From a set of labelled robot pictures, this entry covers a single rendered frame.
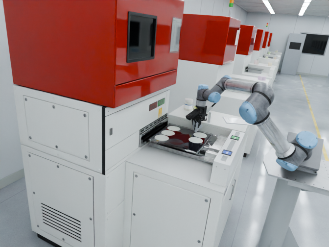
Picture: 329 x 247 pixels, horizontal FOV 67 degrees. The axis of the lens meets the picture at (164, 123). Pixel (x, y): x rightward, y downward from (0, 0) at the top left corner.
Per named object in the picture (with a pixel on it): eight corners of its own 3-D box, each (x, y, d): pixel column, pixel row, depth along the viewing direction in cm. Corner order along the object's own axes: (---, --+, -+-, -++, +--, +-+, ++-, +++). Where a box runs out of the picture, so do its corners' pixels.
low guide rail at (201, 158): (149, 146, 180) (149, 142, 179) (150, 144, 182) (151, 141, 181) (217, 165, 162) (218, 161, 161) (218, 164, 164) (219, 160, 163)
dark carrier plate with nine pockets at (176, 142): (149, 139, 173) (149, 138, 173) (169, 124, 203) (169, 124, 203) (196, 152, 161) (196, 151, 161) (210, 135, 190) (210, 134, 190)
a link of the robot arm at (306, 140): (317, 144, 157) (323, 136, 145) (304, 160, 155) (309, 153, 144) (299, 133, 163) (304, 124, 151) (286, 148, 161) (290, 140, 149)
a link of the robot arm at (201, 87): (203, 86, 173) (196, 84, 180) (200, 101, 177) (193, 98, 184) (212, 86, 177) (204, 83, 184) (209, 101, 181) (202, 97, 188)
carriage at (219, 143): (203, 160, 161) (204, 156, 160) (217, 140, 192) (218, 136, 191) (216, 163, 158) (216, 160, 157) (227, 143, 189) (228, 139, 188)
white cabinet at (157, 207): (121, 257, 187) (125, 161, 158) (173, 190, 270) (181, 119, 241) (203, 299, 163) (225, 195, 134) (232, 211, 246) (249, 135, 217)
